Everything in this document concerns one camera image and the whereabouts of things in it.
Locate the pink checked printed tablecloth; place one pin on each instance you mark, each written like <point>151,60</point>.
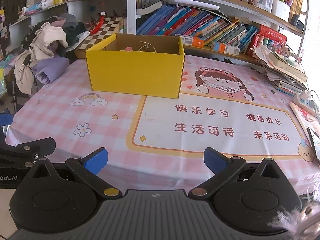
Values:
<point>87,115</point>

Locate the stack of papers and booklets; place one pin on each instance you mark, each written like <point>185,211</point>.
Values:
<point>285,70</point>

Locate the orange box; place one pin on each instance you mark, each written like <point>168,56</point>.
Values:
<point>192,40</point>

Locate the pink plush pig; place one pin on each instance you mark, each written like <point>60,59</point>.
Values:
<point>128,48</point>

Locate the white shelf unit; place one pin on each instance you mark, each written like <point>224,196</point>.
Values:
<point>131,10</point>

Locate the black tablet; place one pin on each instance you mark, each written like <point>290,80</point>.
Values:
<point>315,145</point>

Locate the white and blue box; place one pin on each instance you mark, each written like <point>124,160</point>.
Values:
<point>225,48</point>

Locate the yellow cardboard box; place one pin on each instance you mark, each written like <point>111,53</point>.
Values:
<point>135,72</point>

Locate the wooden chessboard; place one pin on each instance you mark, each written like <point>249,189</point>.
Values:
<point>100,32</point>

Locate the white storage container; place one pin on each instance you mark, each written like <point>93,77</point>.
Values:
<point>280,8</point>

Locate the lilac hoodie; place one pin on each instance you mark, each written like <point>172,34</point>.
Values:
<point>50,70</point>

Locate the white power strip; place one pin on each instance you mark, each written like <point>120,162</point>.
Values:
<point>306,101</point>

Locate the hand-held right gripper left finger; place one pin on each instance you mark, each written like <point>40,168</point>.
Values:
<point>96,161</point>

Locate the red tassel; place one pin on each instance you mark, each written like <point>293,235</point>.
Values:
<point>97,25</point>

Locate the row of colourful books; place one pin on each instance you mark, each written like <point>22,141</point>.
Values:
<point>195,22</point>

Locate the lilac fuzzy cloth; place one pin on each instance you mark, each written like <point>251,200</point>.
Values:
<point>297,217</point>

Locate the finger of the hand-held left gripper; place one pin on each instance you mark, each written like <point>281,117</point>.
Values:
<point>6,118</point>
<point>25,151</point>

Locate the pink book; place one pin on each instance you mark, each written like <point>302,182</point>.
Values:
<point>305,117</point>

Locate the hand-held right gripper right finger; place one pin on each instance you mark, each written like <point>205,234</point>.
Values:
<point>215,160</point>

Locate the stack of red boxes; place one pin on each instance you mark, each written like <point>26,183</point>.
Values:
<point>270,37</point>

